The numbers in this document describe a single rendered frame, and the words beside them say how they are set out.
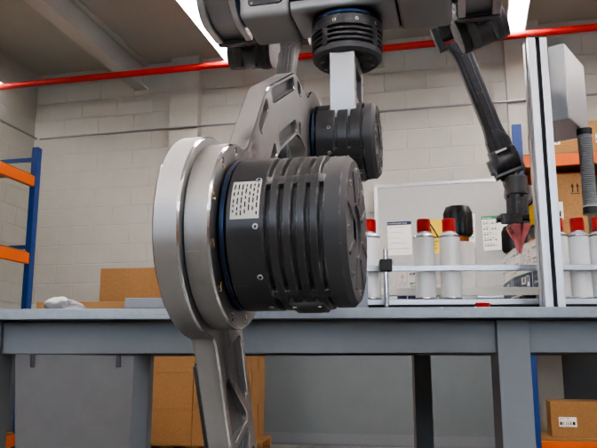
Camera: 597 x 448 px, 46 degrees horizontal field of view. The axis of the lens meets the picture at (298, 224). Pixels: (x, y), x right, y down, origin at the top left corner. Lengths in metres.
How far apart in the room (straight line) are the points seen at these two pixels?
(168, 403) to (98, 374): 1.49
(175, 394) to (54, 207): 3.06
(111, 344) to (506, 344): 0.74
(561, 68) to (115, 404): 2.73
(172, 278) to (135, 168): 6.50
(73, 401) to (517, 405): 2.76
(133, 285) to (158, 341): 3.93
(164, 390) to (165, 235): 4.46
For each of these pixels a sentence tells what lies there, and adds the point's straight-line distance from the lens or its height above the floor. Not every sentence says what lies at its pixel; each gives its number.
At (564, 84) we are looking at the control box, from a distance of 1.80.
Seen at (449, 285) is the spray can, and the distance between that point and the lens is 1.77.
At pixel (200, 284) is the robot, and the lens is 0.76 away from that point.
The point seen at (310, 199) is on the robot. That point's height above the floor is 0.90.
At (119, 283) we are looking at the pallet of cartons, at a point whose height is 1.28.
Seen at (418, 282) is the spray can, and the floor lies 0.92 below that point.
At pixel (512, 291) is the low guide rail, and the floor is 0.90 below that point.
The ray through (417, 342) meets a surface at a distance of 1.35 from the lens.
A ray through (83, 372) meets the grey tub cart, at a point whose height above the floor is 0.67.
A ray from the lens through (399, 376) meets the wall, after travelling 6.28.
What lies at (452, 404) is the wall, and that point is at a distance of 6.26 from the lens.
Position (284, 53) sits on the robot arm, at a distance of 1.95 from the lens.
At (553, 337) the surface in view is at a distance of 1.41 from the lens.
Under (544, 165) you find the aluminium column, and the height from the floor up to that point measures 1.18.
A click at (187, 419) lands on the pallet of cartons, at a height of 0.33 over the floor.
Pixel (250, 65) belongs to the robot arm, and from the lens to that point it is 1.64.
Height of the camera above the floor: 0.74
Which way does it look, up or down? 11 degrees up
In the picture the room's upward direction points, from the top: straight up
